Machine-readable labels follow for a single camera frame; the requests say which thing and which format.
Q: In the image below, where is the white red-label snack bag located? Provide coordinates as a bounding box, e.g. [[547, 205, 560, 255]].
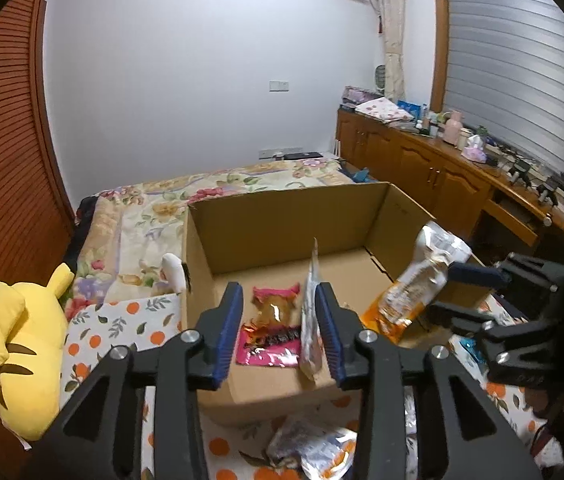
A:
[[299, 238, 323, 382]]

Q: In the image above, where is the blue cloth on floor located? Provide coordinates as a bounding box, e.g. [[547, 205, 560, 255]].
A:
[[348, 168, 375, 183]]

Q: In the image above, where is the wall socket plate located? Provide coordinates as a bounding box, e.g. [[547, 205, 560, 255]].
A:
[[269, 80, 289, 92]]

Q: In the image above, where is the orange-print white tablecloth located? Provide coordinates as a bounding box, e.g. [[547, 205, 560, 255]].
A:
[[60, 294, 544, 479]]

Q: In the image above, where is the floral bed quilt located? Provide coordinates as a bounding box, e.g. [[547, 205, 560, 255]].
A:
[[60, 156, 358, 311]]

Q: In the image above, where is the long white orange snack bag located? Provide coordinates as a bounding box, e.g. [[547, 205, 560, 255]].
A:
[[361, 221, 472, 344]]

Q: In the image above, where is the grey window blind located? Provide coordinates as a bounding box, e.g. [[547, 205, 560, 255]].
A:
[[443, 0, 564, 172]]

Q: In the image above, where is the brown cardboard box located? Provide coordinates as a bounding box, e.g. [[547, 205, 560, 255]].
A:
[[180, 181, 498, 429]]

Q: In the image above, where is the pink tissue pack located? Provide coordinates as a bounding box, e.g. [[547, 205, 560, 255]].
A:
[[462, 134, 487, 164]]

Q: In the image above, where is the wooden louvered wardrobe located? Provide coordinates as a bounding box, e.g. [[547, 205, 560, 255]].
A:
[[0, 0, 74, 477]]

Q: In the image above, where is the wooden sideboard cabinet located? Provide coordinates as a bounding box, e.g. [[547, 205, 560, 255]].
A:
[[336, 107, 564, 264]]

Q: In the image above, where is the pink bottle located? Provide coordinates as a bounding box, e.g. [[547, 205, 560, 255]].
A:
[[442, 110, 463, 146]]

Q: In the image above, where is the small white fan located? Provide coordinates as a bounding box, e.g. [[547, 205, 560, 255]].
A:
[[374, 64, 386, 94]]

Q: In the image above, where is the person's right hand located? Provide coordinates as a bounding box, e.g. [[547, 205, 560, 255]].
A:
[[524, 389, 564, 429]]

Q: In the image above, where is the black clamp on sideboard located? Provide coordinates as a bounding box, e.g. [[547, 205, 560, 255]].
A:
[[536, 176, 564, 207], [507, 157, 531, 188]]

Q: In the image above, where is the small teal candy wrapper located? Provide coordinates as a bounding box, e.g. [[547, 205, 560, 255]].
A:
[[460, 338, 486, 363]]

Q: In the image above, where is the pink snack pack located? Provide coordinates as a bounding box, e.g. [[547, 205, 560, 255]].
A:
[[235, 283, 301, 368]]

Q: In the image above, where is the floral curtain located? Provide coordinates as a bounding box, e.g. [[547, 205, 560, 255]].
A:
[[378, 0, 405, 101]]

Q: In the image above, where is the yellow Pikachu plush toy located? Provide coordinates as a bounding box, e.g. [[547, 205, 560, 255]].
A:
[[0, 263, 74, 442]]

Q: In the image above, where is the folded floral cloth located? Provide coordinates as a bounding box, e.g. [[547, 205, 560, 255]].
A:
[[355, 96, 414, 124]]

